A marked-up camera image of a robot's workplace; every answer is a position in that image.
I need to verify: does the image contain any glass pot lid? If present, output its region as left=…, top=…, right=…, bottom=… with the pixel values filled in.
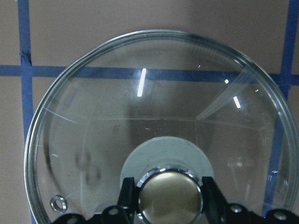
left=24, top=30, right=299, bottom=224

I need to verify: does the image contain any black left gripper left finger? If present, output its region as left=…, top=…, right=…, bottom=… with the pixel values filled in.
left=54, top=177, right=135, bottom=224

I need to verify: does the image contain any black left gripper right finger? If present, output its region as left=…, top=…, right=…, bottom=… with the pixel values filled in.
left=201, top=176, right=296, bottom=224

